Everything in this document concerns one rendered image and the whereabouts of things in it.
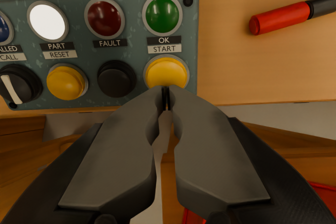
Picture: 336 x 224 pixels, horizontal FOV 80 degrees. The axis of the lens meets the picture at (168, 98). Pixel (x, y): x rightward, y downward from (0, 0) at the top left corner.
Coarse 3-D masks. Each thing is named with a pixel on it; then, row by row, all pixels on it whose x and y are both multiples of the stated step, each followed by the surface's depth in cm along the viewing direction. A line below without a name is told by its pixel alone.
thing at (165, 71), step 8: (152, 64) 14; (160, 64) 13; (168, 64) 13; (176, 64) 13; (152, 72) 13; (160, 72) 13; (168, 72) 13; (176, 72) 13; (184, 72) 14; (152, 80) 14; (160, 80) 14; (168, 80) 14; (176, 80) 14; (184, 80) 14
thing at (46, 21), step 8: (40, 8) 12; (48, 8) 12; (32, 16) 12; (40, 16) 12; (48, 16) 12; (56, 16) 12; (32, 24) 12; (40, 24) 12; (48, 24) 12; (56, 24) 12; (40, 32) 12; (48, 32) 12; (56, 32) 12
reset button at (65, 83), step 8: (56, 72) 13; (64, 72) 13; (72, 72) 13; (48, 80) 13; (56, 80) 13; (64, 80) 13; (72, 80) 13; (80, 80) 14; (48, 88) 14; (56, 88) 14; (64, 88) 14; (72, 88) 14; (80, 88) 14; (56, 96) 14; (64, 96) 14; (72, 96) 14
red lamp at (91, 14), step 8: (96, 8) 12; (104, 8) 12; (112, 8) 12; (88, 16) 12; (96, 16) 12; (104, 16) 12; (112, 16) 12; (96, 24) 12; (104, 24) 12; (112, 24) 12; (120, 24) 12; (96, 32) 13; (104, 32) 12; (112, 32) 13
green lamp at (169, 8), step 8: (152, 0) 12; (160, 0) 12; (168, 0) 12; (152, 8) 12; (160, 8) 12; (168, 8) 12; (176, 8) 12; (152, 16) 12; (160, 16) 12; (168, 16) 12; (176, 16) 12; (152, 24) 12; (160, 24) 12; (168, 24) 12; (160, 32) 13
